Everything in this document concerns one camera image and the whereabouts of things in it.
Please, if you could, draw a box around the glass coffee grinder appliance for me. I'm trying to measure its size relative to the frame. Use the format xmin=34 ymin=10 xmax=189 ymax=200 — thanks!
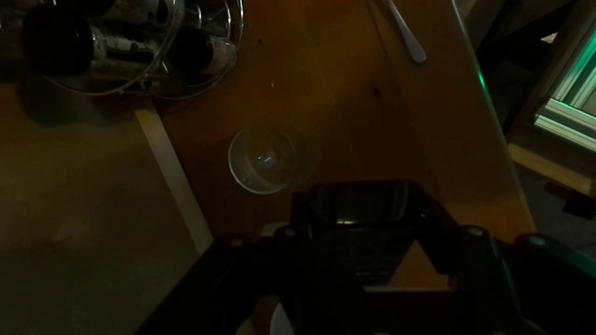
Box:
xmin=0 ymin=0 xmax=247 ymax=99

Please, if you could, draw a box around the clear stemless glass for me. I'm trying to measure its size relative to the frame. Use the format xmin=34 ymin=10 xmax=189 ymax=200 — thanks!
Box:
xmin=228 ymin=125 xmax=317 ymax=196

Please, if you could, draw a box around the black remote control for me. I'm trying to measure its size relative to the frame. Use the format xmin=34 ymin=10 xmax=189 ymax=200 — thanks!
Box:
xmin=288 ymin=181 xmax=435 ymax=335

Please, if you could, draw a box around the silver metal fork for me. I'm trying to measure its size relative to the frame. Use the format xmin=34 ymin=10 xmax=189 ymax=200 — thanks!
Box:
xmin=386 ymin=0 xmax=427 ymax=66

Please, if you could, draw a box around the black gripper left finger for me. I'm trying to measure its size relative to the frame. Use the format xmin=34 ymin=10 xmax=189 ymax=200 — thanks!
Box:
xmin=135 ymin=228 xmax=299 ymax=335

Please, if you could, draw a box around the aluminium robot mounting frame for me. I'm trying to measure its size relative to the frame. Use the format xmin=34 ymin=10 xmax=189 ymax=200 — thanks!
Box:
xmin=535 ymin=29 xmax=596 ymax=153

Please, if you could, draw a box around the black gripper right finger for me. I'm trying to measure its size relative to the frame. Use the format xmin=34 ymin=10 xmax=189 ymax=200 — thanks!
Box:
xmin=429 ymin=202 xmax=596 ymax=335

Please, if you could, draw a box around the wooden dresser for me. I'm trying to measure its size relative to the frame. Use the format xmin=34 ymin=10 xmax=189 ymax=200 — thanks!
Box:
xmin=137 ymin=0 xmax=535 ymax=243

